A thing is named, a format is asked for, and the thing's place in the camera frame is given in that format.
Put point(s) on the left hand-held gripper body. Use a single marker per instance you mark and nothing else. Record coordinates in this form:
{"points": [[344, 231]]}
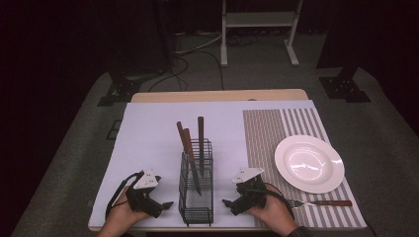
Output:
{"points": [[145, 201]]}

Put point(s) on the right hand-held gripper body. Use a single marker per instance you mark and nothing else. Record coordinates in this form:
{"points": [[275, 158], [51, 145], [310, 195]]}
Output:
{"points": [[249, 194]]}

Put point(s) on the person's left hand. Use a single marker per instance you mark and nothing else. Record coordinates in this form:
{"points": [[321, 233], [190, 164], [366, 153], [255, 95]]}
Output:
{"points": [[122, 217]]}

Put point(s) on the person's right hand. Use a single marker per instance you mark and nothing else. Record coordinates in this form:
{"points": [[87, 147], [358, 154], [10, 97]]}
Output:
{"points": [[275, 212]]}

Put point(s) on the striped grey placemat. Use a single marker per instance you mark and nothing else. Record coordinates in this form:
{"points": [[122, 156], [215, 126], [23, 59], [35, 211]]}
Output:
{"points": [[263, 138]]}

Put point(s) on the white table sheet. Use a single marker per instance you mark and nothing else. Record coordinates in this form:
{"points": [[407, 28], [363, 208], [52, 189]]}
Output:
{"points": [[151, 138]]}

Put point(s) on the white round plate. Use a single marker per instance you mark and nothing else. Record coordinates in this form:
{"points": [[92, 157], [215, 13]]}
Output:
{"points": [[309, 164]]}

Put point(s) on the black stand base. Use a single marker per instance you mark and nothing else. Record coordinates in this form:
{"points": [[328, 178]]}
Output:
{"points": [[344, 87], [120, 89]]}

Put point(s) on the white metal stand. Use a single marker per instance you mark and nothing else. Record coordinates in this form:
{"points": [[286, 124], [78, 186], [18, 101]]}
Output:
{"points": [[258, 19]]}

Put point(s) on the black floor outlet frame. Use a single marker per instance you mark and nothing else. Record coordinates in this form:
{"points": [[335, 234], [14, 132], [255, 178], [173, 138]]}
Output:
{"points": [[114, 129]]}

